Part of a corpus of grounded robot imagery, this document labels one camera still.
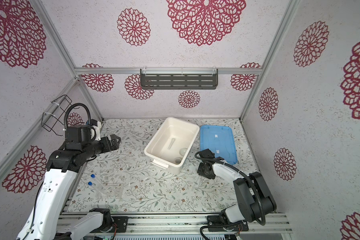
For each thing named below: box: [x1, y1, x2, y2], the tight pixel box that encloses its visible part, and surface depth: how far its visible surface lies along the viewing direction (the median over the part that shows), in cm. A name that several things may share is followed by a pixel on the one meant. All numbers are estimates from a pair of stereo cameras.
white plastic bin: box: [144, 117, 200, 175], surface depth 99 cm
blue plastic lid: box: [199, 125, 238, 165], surface depth 109 cm
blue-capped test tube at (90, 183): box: [87, 181, 104, 197], surface depth 83 cm
